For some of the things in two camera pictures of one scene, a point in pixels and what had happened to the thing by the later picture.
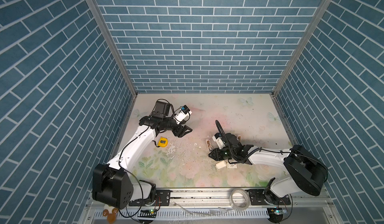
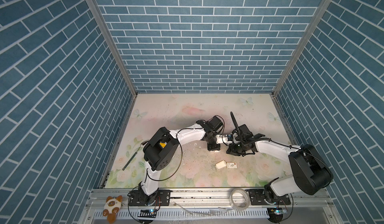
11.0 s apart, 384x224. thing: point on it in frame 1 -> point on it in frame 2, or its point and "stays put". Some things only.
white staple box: x=221 y=164 stays put
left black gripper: x=179 y=130 -> x=210 y=147
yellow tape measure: x=163 y=142 stays put
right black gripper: x=216 y=156 -> x=231 y=151
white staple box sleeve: x=231 y=166 stays put
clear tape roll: x=247 y=197 stays put
